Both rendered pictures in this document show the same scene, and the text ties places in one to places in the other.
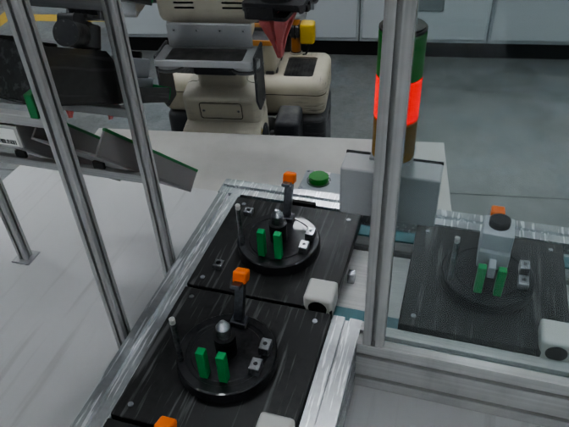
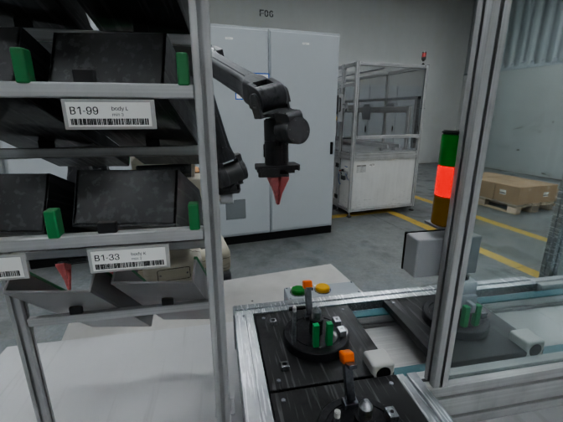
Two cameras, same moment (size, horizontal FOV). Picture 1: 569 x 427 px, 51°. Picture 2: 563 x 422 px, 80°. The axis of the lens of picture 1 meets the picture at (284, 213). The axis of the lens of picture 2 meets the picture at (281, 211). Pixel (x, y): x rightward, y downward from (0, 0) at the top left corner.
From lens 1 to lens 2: 0.50 m
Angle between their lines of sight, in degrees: 34
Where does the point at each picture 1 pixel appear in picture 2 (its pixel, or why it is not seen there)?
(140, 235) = (166, 375)
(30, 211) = not seen: hidden behind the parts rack
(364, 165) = (430, 236)
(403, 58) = (484, 142)
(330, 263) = (360, 339)
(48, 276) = not seen: outside the picture
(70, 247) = (99, 409)
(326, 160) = (272, 287)
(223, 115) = (175, 277)
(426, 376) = (476, 399)
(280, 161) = (242, 294)
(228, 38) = not seen: hidden behind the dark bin
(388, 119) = (469, 189)
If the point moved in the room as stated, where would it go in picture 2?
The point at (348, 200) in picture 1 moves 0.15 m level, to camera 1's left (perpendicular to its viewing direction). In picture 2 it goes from (421, 265) to (353, 287)
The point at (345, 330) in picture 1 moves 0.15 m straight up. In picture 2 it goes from (410, 383) to (420, 314)
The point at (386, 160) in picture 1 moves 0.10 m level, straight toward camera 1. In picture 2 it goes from (461, 223) to (520, 245)
